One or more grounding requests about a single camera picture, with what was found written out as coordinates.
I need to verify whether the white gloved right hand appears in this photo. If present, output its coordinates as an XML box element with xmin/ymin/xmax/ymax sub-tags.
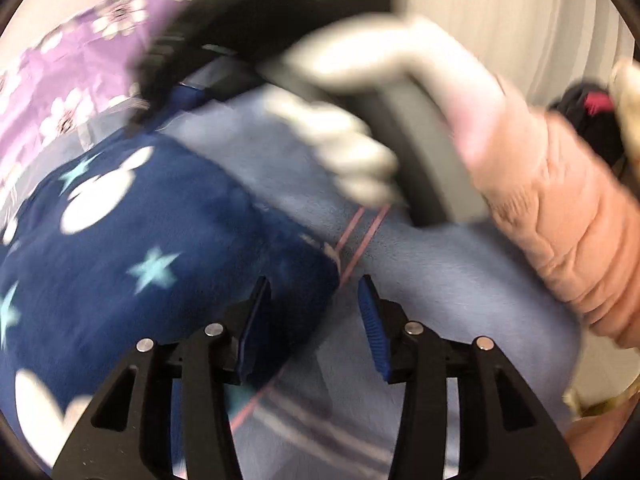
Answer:
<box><xmin>265</xmin><ymin>14</ymin><xmax>506</xmax><ymax>208</ymax></box>

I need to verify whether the pink sleeved right forearm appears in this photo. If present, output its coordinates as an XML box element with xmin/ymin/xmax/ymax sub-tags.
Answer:
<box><xmin>468</xmin><ymin>80</ymin><xmax>639</xmax><ymax>348</ymax></box>

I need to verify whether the navy fleece star garment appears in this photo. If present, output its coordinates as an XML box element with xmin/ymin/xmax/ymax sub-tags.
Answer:
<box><xmin>1</xmin><ymin>133</ymin><xmax>340</xmax><ymax>466</ymax></box>

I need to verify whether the blue plaid bed blanket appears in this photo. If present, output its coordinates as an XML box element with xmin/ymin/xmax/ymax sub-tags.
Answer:
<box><xmin>74</xmin><ymin>54</ymin><xmax>584</xmax><ymax>480</ymax></box>

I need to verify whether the beige window curtain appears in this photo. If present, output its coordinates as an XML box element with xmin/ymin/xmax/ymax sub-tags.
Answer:
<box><xmin>407</xmin><ymin>0</ymin><xmax>634</xmax><ymax>105</ymax></box>

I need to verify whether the purple floral pillow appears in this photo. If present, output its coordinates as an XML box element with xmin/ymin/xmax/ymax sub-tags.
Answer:
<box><xmin>1</xmin><ymin>0</ymin><xmax>192</xmax><ymax>219</ymax></box>

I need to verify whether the black and pink object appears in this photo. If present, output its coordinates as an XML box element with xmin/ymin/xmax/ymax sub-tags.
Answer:
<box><xmin>549</xmin><ymin>80</ymin><xmax>624</xmax><ymax>168</ymax></box>

